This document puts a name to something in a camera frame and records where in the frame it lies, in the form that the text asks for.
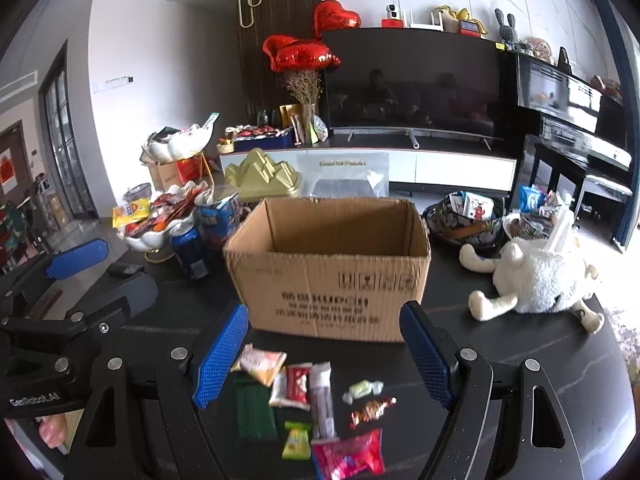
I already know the orange white snack packet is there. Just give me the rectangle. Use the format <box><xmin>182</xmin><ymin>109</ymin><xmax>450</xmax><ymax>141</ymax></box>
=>
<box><xmin>230</xmin><ymin>344</ymin><xmax>288</xmax><ymax>387</ymax></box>

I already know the dark green snack packet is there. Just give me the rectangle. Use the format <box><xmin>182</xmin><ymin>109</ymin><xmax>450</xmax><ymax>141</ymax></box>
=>
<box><xmin>234</xmin><ymin>376</ymin><xmax>279</xmax><ymax>442</ymax></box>

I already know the red white KitKat packet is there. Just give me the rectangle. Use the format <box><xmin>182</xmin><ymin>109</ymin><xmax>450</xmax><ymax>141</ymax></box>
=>
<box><xmin>269</xmin><ymin>363</ymin><xmax>312</xmax><ymax>412</ymax></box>

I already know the pale green candy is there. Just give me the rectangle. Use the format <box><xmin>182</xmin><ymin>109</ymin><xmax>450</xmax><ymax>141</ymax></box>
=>
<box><xmin>342</xmin><ymin>379</ymin><xmax>384</xmax><ymax>405</ymax></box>

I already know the red gold candy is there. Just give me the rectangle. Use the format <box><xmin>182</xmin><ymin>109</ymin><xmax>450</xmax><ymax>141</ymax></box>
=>
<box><xmin>349</xmin><ymin>396</ymin><xmax>397</xmax><ymax>429</ymax></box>

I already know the green yellow candy packet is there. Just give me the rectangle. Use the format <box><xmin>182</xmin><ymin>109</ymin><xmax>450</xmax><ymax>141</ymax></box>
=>
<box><xmin>281</xmin><ymin>422</ymin><xmax>314</xmax><ymax>460</ymax></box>

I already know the long grey white snack bar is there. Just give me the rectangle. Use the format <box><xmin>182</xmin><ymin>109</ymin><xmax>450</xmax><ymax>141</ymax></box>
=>
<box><xmin>309</xmin><ymin>362</ymin><xmax>336</xmax><ymax>440</ymax></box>

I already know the pink red snack packet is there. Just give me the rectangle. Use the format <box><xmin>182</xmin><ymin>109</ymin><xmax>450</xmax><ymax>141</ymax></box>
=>
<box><xmin>311</xmin><ymin>429</ymin><xmax>385</xmax><ymax>480</ymax></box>

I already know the left human hand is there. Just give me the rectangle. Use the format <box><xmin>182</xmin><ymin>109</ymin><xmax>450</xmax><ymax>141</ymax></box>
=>
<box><xmin>38</xmin><ymin>414</ymin><xmax>67</xmax><ymax>448</ymax></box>

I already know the black remote control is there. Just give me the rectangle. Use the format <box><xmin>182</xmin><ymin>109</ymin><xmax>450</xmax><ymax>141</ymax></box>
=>
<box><xmin>106</xmin><ymin>261</ymin><xmax>143</xmax><ymax>278</ymax></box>

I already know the blue Pepsi can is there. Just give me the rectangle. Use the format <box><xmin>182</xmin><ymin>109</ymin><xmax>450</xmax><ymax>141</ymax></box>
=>
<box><xmin>169</xmin><ymin>223</ymin><xmax>208</xmax><ymax>280</ymax></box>

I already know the yellow chip packet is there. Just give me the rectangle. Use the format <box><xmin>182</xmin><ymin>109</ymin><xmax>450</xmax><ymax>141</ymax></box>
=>
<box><xmin>112</xmin><ymin>198</ymin><xmax>151</xmax><ymax>229</ymax></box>

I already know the white shell snack tray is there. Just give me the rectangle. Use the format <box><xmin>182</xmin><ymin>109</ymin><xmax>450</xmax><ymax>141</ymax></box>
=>
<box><xmin>115</xmin><ymin>181</ymin><xmax>212</xmax><ymax>255</ymax></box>

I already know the blue M&M snack cup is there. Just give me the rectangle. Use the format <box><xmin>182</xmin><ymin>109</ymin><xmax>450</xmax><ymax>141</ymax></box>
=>
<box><xmin>194</xmin><ymin>184</ymin><xmax>242</xmax><ymax>250</ymax></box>

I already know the white plush sheep toy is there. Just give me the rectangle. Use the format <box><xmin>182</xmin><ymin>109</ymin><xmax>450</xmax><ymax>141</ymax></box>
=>
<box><xmin>459</xmin><ymin>237</ymin><xmax>605</xmax><ymax>334</ymax></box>

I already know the brown cardboard box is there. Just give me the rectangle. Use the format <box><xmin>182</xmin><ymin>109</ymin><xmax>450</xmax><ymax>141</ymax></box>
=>
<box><xmin>224</xmin><ymin>197</ymin><xmax>432</xmax><ymax>342</ymax></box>

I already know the patterned snack bowl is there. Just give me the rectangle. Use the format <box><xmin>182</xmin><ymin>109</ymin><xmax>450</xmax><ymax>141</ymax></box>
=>
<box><xmin>422</xmin><ymin>191</ymin><xmax>506</xmax><ymax>250</ymax></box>

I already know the upper white shell tray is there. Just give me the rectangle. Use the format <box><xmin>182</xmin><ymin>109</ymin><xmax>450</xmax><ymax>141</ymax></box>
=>
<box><xmin>140</xmin><ymin>122</ymin><xmax>215</xmax><ymax>165</ymax></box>

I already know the yellow mountain shaped box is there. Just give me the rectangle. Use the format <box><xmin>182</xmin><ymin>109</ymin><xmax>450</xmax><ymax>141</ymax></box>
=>
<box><xmin>224</xmin><ymin>148</ymin><xmax>302</xmax><ymax>204</ymax></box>

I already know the white TV cabinet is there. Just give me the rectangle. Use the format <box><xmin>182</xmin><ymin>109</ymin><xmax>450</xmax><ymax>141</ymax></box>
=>
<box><xmin>219</xmin><ymin>147</ymin><xmax>520</xmax><ymax>194</ymax></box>

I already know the black piano bench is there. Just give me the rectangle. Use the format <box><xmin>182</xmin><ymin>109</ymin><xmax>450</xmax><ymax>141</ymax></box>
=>
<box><xmin>528</xmin><ymin>142</ymin><xmax>636</xmax><ymax>241</ymax></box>

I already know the black upright piano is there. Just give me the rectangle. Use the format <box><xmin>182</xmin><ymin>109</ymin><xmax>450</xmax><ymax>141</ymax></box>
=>
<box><xmin>500</xmin><ymin>52</ymin><xmax>632</xmax><ymax>188</ymax></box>

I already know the dried flower vase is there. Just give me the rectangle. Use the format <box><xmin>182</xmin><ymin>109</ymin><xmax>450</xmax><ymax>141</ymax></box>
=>
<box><xmin>283</xmin><ymin>70</ymin><xmax>321</xmax><ymax>146</ymax></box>

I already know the black flat television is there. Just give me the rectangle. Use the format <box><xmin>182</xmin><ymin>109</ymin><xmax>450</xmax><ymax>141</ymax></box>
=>
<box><xmin>323</xmin><ymin>28</ymin><xmax>502</xmax><ymax>138</ymax></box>

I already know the grey rabbit plush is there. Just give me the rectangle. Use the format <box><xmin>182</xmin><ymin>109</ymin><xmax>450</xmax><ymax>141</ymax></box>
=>
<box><xmin>495</xmin><ymin>8</ymin><xmax>520</xmax><ymax>51</ymax></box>

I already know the red heart balloon upper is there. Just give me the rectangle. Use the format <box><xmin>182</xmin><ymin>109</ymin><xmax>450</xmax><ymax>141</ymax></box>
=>
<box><xmin>312</xmin><ymin>0</ymin><xmax>361</xmax><ymax>38</ymax></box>

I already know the white security camera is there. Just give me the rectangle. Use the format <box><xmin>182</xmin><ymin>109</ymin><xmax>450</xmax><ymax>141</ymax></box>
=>
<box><xmin>386</xmin><ymin>3</ymin><xmax>400</xmax><ymax>21</ymax></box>

